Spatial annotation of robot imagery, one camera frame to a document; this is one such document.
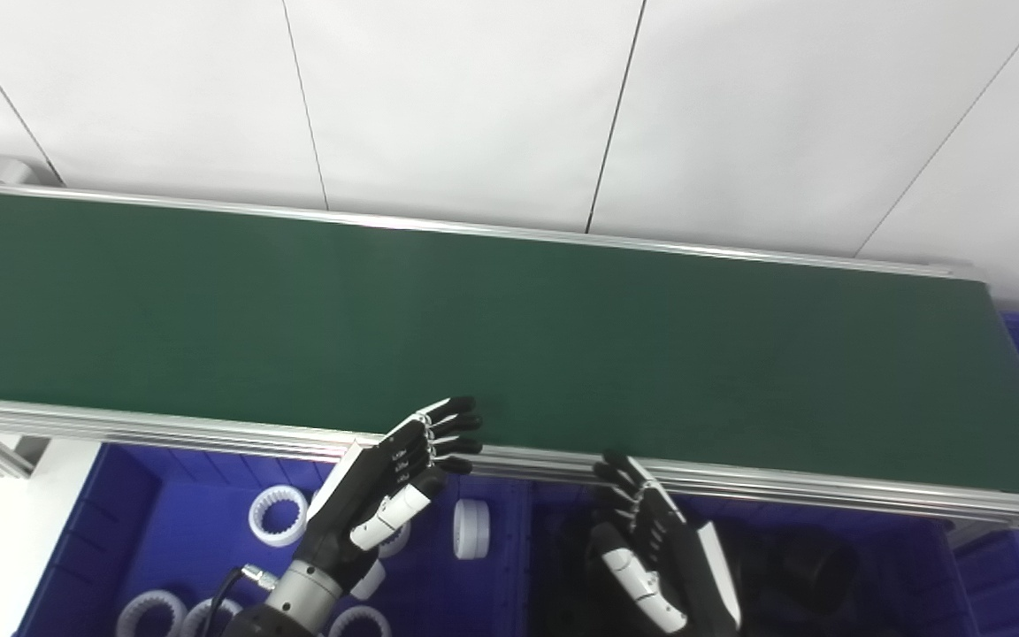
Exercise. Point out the blue bin with white parts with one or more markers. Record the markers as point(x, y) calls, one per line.
point(164, 531)

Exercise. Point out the blue bin with black parts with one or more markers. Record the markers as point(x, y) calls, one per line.
point(907, 584)

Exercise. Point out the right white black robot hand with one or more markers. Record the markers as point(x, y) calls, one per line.
point(678, 575)

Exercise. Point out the white rings in bin corner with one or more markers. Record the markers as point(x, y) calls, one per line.
point(151, 595)

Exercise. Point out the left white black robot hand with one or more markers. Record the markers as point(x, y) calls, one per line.
point(359, 495)

